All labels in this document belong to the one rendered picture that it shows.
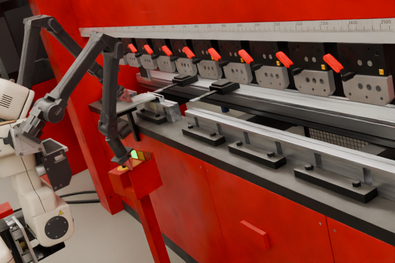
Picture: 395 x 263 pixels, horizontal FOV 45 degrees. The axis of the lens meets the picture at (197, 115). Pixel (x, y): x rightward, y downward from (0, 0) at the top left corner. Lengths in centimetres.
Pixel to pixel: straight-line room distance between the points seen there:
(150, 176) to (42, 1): 156
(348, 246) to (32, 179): 130
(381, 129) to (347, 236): 43
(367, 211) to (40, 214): 133
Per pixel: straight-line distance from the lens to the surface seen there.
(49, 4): 338
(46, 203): 213
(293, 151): 170
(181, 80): 272
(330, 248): 159
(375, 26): 125
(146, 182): 229
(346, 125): 184
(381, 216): 140
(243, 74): 173
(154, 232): 248
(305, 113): 198
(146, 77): 264
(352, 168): 152
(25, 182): 213
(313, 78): 146
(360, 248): 148
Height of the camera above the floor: 164
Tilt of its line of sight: 18 degrees down
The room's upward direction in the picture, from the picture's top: 15 degrees counter-clockwise
